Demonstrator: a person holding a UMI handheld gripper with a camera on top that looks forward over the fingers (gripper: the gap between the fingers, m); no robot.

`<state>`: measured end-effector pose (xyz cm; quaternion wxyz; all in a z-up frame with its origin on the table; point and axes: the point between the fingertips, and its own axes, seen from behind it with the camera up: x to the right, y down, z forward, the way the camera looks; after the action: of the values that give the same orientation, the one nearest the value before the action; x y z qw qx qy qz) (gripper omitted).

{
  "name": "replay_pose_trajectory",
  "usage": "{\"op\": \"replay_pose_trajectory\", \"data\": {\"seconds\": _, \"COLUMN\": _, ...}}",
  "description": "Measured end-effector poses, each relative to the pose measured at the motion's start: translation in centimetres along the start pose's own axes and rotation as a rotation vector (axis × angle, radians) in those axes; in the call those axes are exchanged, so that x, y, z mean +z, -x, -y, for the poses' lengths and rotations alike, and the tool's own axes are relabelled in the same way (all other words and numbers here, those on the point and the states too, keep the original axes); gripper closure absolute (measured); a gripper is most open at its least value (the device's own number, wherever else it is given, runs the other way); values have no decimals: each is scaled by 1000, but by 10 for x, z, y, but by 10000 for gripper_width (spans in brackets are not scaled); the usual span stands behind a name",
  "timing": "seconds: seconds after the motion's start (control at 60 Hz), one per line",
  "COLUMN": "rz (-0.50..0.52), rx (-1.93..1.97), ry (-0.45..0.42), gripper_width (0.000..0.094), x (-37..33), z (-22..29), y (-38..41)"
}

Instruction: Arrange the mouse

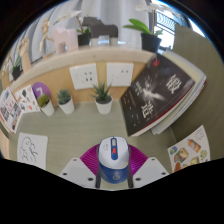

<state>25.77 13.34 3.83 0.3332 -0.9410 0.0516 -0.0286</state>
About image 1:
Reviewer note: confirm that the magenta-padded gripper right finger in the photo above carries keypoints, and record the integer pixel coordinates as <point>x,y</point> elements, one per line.
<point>150,170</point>

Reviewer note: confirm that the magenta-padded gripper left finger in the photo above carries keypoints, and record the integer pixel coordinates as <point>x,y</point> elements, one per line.
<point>78,170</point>

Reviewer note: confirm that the blue and white computer mouse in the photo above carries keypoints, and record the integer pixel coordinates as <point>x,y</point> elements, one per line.
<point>113,163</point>

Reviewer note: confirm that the white mouse pad with drawing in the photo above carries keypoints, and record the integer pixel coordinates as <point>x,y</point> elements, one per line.
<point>31,150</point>

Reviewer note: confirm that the food sticker sheet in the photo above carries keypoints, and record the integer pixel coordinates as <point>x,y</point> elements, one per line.
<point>190,151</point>

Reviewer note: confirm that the small succulent in white pot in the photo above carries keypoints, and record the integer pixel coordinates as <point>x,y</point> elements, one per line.
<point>66,106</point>
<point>47,108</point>

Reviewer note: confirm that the spiky succulent in white pot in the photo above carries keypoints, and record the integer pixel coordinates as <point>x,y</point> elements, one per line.
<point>103,106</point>

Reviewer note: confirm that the black hardcover book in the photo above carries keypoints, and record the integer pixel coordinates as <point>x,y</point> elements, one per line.
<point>153,95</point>

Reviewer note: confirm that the beige card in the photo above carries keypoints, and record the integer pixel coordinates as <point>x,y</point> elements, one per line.
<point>3,143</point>

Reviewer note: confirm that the white books stack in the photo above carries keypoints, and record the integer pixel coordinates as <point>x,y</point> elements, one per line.
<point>190,100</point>

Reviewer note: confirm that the white sheet with assorted stickers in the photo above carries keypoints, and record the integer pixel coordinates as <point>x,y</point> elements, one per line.
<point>26,99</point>

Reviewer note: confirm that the purple round number sign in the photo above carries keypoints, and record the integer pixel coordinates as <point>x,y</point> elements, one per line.
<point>41,88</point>

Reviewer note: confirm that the photo magazine with red edge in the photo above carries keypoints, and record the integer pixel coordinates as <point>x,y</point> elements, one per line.
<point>10,111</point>

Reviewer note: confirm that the white orchid in black pot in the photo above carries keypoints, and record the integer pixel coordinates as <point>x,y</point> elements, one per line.
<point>16,72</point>
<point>150,42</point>
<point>84,39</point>

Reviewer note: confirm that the olive green desk partition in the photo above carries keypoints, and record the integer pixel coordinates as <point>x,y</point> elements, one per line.
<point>206,60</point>

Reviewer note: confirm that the pink horse figurine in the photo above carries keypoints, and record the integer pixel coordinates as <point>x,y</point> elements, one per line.
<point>63,38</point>

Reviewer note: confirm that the wooden artist mannequin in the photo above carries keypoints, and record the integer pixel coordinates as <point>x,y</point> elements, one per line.
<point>45,33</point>

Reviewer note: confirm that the black horse figurine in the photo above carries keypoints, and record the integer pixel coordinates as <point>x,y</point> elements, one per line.
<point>103,30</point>

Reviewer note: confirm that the window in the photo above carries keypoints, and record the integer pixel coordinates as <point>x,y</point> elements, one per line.
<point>166,25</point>

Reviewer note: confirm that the grey curtain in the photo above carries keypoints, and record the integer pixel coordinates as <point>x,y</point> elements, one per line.
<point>110,10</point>

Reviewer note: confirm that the white wall outlet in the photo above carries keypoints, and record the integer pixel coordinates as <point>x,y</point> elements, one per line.
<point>83,76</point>
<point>120,74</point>

